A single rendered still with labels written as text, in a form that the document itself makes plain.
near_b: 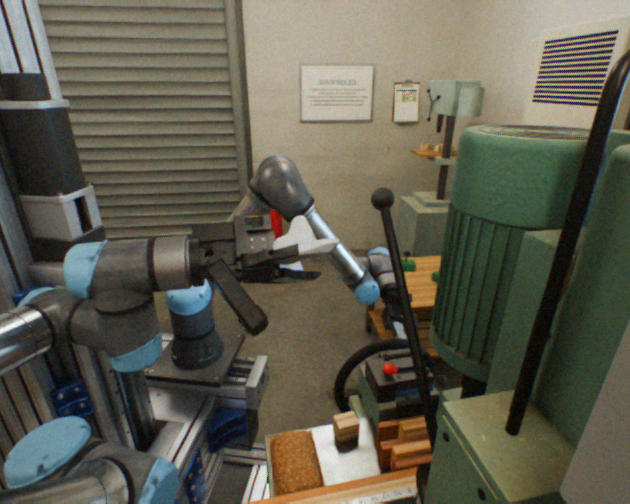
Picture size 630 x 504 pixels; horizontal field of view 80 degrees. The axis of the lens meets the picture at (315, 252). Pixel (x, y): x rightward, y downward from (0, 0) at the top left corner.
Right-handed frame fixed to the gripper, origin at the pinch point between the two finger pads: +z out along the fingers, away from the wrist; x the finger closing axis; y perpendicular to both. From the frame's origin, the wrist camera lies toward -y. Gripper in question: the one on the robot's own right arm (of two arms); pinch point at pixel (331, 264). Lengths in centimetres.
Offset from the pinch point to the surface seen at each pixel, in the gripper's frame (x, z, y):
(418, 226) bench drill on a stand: 184, 116, 81
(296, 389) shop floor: 169, 11, -18
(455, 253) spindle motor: -10.8, 13.5, -3.4
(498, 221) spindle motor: -18.4, 14.8, -2.6
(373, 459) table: 26.1, 8.5, -31.5
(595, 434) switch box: -32.3, 4.8, -21.1
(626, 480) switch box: -33.2, 4.8, -23.1
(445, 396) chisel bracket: 12.0, 19.0, -21.6
